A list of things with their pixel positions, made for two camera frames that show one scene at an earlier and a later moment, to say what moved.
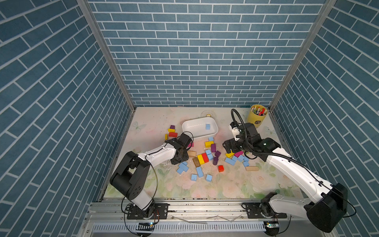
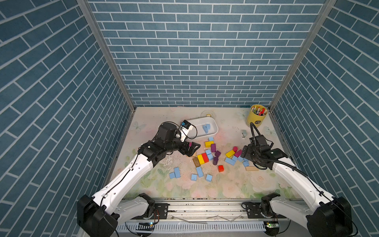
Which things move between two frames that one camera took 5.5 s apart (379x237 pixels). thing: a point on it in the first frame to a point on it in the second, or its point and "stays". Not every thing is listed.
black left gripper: (186, 157) to (190, 151)
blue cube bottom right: (208, 177) stays
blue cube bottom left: (194, 177) stays
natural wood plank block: (252, 168) stays
